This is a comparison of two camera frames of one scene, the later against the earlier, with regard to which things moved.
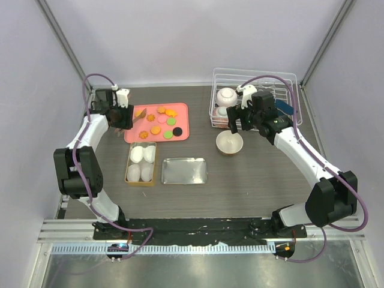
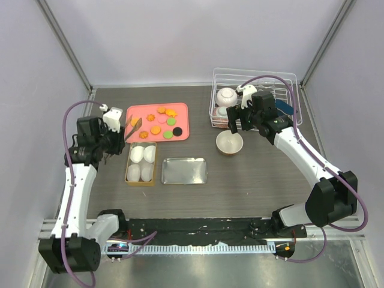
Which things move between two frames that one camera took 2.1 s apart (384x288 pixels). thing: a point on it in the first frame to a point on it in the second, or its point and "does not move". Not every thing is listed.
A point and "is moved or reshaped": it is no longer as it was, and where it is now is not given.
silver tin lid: [184, 171] does not move
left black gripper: [127, 122] to [119, 141]
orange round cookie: [138, 113] is moved or reshaped
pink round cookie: [162, 119] does not move
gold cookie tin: [140, 183] does not move
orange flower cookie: [150, 117] does not move
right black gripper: [237, 111] does not move
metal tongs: [119, 131] to [107, 156]
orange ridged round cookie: [155, 129] does not move
